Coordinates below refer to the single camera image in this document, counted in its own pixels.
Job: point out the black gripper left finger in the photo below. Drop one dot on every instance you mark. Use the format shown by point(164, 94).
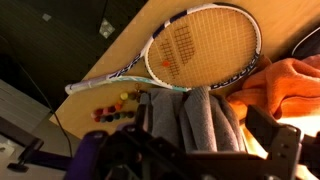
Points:
point(140, 150)

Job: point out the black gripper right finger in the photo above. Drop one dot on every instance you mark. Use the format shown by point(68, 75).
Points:
point(276, 140)

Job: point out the grey towel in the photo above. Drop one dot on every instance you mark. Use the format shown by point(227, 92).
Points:
point(200, 120)

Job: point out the orange towel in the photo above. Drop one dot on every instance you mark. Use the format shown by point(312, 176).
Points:
point(286, 86)

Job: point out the white purple tennis racket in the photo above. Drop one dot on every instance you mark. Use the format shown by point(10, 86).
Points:
point(203, 43)

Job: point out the white floor tape piece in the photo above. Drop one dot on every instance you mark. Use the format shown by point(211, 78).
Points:
point(46, 17)
point(106, 28)

